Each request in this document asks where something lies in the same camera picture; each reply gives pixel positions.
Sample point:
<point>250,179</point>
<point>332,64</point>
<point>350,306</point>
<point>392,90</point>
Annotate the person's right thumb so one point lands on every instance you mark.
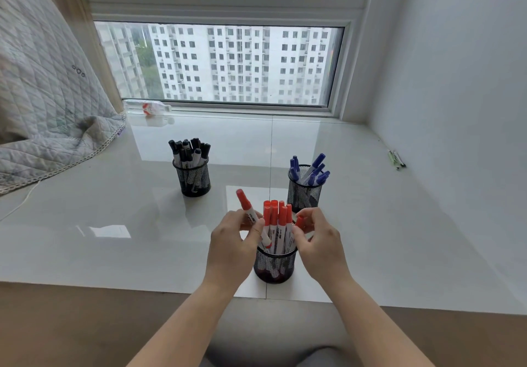
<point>300,237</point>

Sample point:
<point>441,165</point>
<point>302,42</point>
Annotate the red-capped white pen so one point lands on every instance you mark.
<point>244,200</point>
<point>299,222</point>

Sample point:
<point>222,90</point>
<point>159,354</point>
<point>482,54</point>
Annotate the grey quilted blanket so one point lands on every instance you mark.
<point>45,91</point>

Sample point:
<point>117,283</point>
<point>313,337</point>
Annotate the person's left forearm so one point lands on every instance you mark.
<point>189,325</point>

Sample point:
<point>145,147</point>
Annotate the person's right hand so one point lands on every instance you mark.
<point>323,251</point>

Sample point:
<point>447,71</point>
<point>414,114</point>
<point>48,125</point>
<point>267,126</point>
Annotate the bunch of blue markers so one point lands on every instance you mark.
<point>318,162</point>

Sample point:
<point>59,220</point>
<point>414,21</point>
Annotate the white apartment buildings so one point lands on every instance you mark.
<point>230,66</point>

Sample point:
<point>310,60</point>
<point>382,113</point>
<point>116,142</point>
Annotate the person's left hand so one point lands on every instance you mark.
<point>228,251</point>

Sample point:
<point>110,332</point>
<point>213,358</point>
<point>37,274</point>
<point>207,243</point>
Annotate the light wooden panel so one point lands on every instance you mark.
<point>78,13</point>

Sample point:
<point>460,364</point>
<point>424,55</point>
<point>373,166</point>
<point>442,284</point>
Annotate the white window frame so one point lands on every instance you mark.
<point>226,8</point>

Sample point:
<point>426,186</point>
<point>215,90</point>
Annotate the person's right forearm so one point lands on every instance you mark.
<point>370,325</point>

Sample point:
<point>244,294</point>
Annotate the person's left thumb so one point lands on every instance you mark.
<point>255,233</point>

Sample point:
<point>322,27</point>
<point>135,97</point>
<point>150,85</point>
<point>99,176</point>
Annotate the bunch of black markers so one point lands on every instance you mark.
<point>189,150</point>

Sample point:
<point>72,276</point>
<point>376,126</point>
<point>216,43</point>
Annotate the bunch of red markers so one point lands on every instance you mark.
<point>282,218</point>

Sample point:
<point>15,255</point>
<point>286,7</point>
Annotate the clear plastic bottle red label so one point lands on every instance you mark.
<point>149,107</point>

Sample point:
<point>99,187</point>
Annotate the black mesh pen holder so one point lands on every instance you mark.
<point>193,179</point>
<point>302,196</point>
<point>275,266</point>

